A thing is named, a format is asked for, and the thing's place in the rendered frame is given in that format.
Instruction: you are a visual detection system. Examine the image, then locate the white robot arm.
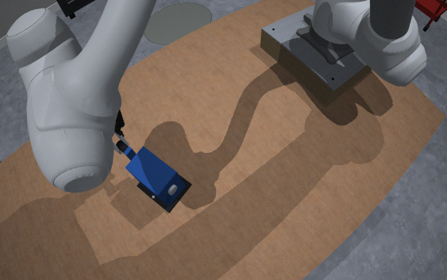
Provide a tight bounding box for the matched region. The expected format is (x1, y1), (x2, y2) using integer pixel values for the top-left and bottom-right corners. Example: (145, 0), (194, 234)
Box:
(6, 0), (427, 193)

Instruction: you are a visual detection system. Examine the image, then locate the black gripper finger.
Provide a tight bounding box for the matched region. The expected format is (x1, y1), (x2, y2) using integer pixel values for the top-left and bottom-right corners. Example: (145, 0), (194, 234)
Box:
(115, 110), (129, 145)
(113, 143), (122, 155)

